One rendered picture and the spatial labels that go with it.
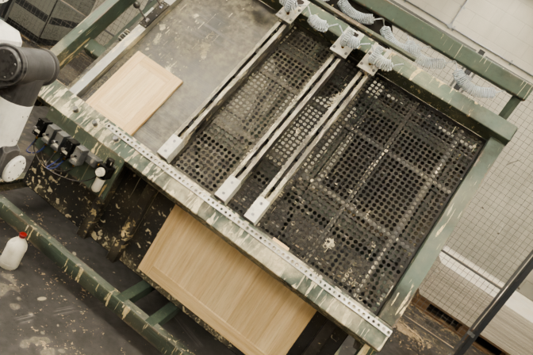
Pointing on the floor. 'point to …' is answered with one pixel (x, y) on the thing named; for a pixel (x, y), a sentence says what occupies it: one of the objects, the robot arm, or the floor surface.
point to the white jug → (13, 252)
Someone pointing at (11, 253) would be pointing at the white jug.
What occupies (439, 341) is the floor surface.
